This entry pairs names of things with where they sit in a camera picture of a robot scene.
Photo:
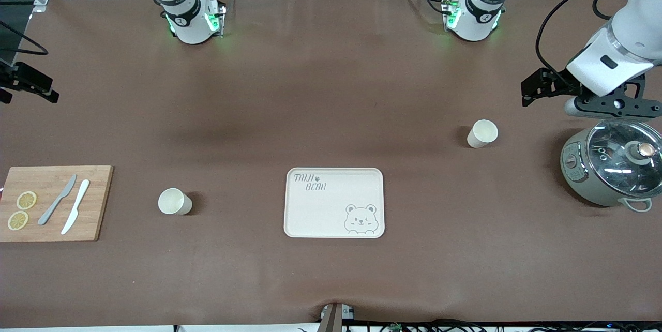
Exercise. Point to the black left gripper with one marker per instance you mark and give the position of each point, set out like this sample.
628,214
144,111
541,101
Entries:
559,81

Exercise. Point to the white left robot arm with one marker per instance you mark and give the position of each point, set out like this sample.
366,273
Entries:
486,6

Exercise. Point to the glass pot lid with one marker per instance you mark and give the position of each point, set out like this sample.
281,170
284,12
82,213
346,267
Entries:
610,161

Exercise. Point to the wooden cutting board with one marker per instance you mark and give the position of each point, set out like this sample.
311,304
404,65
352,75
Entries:
98,202

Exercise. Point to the white plastic knife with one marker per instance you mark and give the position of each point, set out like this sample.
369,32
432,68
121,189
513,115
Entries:
75,208

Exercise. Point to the yellow lemon slice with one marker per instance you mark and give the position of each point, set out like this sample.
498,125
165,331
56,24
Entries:
26,200
18,220

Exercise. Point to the beige bear print tray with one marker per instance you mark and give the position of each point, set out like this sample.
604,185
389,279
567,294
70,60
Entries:
320,213

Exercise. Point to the brown table cover sheet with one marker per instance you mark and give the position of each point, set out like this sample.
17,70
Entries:
331,89

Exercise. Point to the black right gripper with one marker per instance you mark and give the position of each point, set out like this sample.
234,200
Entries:
15,79

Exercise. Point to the white IKEA cup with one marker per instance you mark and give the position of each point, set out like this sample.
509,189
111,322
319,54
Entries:
482,133
175,201

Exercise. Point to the grey electric cooking pot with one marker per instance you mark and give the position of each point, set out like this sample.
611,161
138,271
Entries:
574,182

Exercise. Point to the grey plastic knife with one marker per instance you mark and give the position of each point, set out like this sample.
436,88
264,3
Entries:
54,205

